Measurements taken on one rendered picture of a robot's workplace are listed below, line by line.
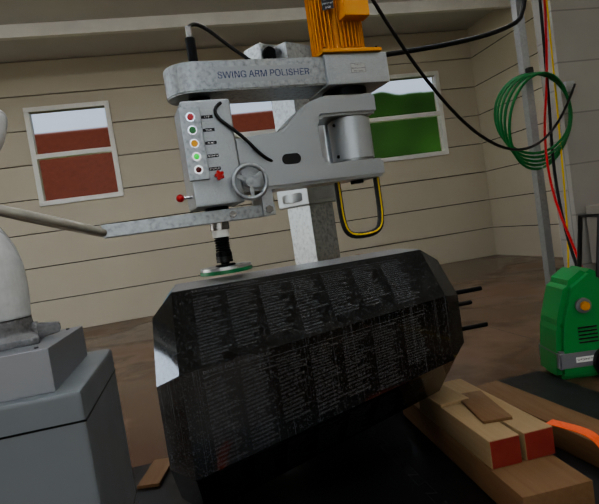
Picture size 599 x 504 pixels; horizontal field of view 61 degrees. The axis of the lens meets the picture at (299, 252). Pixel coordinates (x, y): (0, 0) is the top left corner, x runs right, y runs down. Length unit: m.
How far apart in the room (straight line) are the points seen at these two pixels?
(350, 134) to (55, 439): 1.69
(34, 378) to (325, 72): 1.68
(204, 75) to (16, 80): 6.79
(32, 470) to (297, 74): 1.71
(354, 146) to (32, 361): 1.61
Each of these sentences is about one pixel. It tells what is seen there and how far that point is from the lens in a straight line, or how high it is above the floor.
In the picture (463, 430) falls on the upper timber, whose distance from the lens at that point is 2.10.
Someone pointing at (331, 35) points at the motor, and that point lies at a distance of 2.38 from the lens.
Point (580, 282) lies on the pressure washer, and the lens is 3.10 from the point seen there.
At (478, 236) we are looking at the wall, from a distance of 9.56.
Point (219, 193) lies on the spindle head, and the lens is 2.05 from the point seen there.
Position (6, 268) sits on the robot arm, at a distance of 1.24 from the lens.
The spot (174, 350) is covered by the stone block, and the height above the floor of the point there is 0.69.
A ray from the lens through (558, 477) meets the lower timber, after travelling 1.96.
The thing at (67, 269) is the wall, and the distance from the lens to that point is 8.32.
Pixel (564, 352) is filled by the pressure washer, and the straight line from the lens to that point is 3.13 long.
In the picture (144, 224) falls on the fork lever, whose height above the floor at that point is 1.14.
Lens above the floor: 1.05
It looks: 3 degrees down
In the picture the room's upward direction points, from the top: 9 degrees counter-clockwise
